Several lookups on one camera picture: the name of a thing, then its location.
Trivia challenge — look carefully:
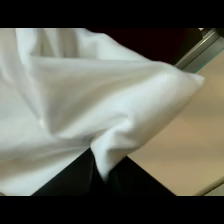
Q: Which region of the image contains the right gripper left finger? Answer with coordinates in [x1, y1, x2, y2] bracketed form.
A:
[32, 148, 105, 197]

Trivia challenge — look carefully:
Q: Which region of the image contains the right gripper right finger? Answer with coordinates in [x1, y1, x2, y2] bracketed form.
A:
[105, 155, 176, 197]

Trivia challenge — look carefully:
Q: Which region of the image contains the white T-shirt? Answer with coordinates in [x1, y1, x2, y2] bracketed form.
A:
[0, 28, 206, 197]

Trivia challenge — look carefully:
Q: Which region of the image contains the silver frame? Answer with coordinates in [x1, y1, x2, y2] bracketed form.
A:
[174, 28, 224, 74]

